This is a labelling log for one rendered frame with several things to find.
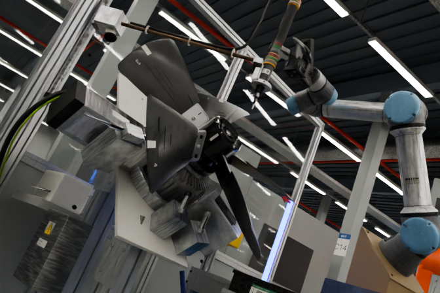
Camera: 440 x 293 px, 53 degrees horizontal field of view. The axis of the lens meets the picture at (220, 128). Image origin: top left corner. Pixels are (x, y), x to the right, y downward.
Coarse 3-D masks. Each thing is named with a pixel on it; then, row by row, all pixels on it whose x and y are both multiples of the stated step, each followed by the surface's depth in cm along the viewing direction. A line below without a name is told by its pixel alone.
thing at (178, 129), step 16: (160, 112) 105; (176, 112) 111; (160, 128) 105; (176, 128) 110; (192, 128) 118; (160, 144) 105; (176, 144) 111; (192, 144) 119; (160, 160) 105; (176, 160) 113; (160, 176) 106
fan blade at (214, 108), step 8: (200, 96) 160; (208, 96) 162; (200, 104) 155; (208, 104) 156; (216, 104) 157; (224, 104) 159; (232, 104) 164; (208, 112) 150; (216, 112) 150; (224, 112) 150; (232, 112) 153; (240, 112) 157; (232, 120) 146
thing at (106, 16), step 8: (104, 8) 164; (112, 8) 163; (96, 16) 163; (104, 16) 162; (112, 16) 162; (120, 16) 162; (96, 24) 165; (104, 24) 162; (112, 24) 160; (120, 24) 164; (120, 32) 165
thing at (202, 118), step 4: (196, 104) 132; (192, 108) 132; (196, 108) 132; (200, 108) 133; (184, 112) 131; (188, 112) 131; (192, 112) 132; (196, 112) 132; (204, 112) 133; (184, 116) 131; (188, 116) 131; (196, 116) 132; (200, 116) 132; (204, 116) 133; (192, 120) 131; (196, 120) 132; (200, 120) 132; (204, 120) 133; (196, 124) 132; (200, 124) 132
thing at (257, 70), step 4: (256, 60) 149; (260, 60) 149; (256, 64) 148; (260, 64) 148; (256, 68) 148; (260, 68) 148; (256, 72) 148; (260, 72) 149; (252, 76) 147; (256, 76) 147; (252, 80) 146; (256, 80) 144; (260, 80) 144; (264, 80) 144; (252, 84) 148; (256, 84) 146; (260, 84) 145; (264, 84) 144; (268, 84) 144; (268, 88) 146; (264, 92) 149
